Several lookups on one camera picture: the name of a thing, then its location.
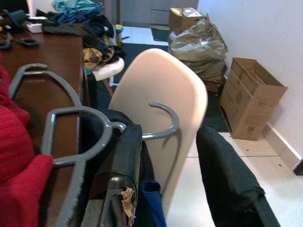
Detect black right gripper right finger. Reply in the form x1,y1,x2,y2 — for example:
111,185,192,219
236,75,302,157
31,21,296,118
196,126,281,227

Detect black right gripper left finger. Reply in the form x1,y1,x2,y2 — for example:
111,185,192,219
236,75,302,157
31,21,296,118
81,124,144,227

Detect blue plastic clothes hanger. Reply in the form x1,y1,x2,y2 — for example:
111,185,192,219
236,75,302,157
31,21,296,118
9,63,180,227

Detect red garment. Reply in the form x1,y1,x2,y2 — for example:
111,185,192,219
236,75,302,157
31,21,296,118
0,52,54,227

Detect large open cardboard box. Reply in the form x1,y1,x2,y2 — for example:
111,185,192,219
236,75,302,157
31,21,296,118
219,57,288,141

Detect beige plastic chair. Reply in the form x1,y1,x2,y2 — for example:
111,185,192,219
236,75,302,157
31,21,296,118
107,48,209,217

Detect white plastic chair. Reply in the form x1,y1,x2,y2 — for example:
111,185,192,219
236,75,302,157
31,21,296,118
91,58,125,96

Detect yellow patterned cloth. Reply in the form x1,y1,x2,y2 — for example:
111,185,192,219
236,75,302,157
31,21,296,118
82,46,111,70

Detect brown wooden desk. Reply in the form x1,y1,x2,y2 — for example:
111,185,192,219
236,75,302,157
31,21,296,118
0,23,86,227

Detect dark clothes pile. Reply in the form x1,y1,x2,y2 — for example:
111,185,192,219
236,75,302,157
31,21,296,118
82,14,126,62

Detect yellow capped bottle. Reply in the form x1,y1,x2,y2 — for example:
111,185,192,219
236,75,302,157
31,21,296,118
115,24,124,47

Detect crumpled plastic bag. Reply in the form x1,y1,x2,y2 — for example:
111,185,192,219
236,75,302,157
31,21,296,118
168,14,229,82

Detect black cloth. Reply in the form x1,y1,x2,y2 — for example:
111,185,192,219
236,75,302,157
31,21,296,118
41,18,93,40

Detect small cardboard box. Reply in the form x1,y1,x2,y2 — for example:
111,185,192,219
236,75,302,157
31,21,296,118
168,7,209,36

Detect teal cloth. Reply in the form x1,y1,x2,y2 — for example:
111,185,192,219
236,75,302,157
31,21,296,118
52,0,105,23

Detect small white box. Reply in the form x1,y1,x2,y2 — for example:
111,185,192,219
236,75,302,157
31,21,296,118
25,21,45,34

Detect black pouch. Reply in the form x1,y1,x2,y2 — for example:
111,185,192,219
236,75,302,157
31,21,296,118
0,9,27,33

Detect black handled scissors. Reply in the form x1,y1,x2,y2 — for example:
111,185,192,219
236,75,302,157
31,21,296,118
0,33,40,52

